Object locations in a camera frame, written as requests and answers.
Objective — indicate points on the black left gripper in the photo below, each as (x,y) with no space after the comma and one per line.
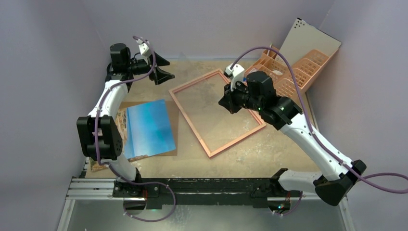
(160,75)

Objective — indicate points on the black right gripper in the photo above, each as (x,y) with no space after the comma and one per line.
(232,98)

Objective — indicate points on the pink picture frame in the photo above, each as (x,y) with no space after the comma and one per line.
(207,146)

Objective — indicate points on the clear glass sheet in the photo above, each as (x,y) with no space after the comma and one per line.
(213,108)

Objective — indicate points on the beach landscape photo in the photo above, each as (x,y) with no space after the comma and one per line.
(146,127)

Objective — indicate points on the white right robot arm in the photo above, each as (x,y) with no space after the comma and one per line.
(338,173)

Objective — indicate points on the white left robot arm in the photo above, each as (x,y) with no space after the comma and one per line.
(99,136)

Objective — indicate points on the brown cardboard backing board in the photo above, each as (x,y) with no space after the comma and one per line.
(172,127)

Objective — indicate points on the grey perforated board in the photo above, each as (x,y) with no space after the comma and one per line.
(302,38)

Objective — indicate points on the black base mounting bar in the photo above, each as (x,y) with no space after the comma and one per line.
(255,192)

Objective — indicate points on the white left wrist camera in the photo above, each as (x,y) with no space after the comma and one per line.
(144,50)

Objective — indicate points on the aluminium rail frame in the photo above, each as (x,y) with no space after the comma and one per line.
(223,108)

